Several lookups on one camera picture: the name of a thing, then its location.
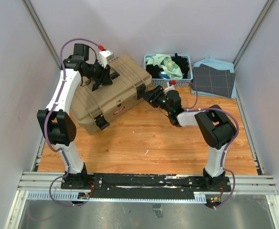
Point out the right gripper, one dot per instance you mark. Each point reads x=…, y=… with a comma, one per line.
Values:
x=151, y=96

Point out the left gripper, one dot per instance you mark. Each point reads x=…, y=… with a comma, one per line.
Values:
x=105, y=77

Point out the tan plastic tool box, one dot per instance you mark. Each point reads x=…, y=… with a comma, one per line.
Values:
x=94, y=110

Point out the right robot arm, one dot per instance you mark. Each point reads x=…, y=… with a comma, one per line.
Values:
x=218, y=128

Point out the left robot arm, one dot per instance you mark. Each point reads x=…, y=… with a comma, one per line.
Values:
x=55, y=122

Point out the blue plastic basket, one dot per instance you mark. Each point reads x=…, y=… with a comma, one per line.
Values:
x=179, y=83

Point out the black cloth in basket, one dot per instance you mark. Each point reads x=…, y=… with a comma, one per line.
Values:
x=182, y=62

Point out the green patterned cloth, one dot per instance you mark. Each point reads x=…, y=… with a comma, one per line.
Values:
x=163, y=64

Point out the grey checked folded cloth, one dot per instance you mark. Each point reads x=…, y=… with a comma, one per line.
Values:
x=213, y=81

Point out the light blue folded cloth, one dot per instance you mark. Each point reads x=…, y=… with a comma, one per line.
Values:
x=217, y=64

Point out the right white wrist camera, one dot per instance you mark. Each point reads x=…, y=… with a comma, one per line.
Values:
x=170, y=86

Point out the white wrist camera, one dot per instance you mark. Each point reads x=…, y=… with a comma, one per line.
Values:
x=170, y=86
x=105, y=56

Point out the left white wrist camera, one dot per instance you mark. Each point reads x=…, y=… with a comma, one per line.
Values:
x=105, y=56

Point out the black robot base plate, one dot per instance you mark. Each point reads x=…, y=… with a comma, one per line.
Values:
x=141, y=187

